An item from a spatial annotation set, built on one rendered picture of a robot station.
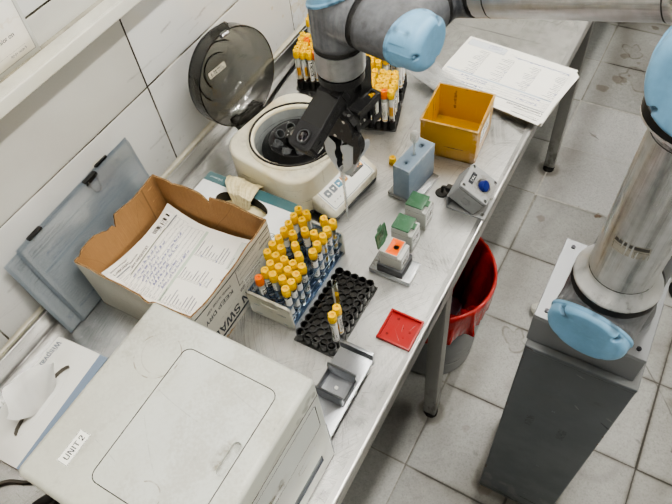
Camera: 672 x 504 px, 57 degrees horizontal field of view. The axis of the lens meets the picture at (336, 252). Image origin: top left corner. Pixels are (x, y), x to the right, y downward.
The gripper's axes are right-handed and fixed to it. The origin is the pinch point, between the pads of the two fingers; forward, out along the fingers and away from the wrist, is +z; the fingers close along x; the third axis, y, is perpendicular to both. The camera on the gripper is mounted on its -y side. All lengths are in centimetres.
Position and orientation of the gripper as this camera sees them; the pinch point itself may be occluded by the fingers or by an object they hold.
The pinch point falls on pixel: (342, 170)
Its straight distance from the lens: 109.3
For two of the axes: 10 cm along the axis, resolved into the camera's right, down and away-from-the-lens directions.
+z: 0.9, 5.9, 8.0
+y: 6.1, -6.7, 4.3
